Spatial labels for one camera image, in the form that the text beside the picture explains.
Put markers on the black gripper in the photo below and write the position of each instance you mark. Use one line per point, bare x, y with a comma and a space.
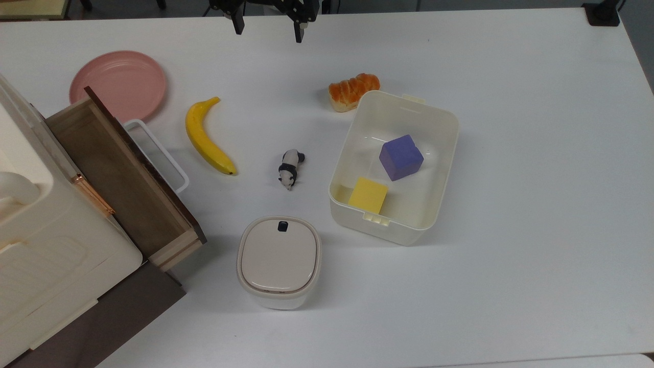
301, 7

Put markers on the cream plastic box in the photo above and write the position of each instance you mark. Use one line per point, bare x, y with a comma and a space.
439, 133

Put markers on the toy bread loaf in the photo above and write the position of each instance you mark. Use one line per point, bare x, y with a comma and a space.
350, 91

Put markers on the yellow toy banana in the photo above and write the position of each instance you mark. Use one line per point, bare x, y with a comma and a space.
202, 135

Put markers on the toy panda figure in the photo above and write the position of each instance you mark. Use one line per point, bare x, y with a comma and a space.
289, 166

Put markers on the pink plate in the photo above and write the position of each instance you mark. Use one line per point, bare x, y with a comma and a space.
120, 82

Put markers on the purple cube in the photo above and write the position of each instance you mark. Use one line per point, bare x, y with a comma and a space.
401, 157

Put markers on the yellow cube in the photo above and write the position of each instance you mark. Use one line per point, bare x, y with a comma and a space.
368, 195

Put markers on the brown wooden drawer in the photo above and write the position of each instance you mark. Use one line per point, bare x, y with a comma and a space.
117, 174

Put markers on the white lidded container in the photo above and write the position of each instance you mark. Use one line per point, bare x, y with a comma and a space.
278, 260

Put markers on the yellow wooden table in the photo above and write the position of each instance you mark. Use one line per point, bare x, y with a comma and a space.
30, 7

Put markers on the cream toy cabinet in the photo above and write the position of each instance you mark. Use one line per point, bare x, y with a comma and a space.
46, 245

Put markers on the dark brown cabinet base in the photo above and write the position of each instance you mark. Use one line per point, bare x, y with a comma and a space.
117, 317

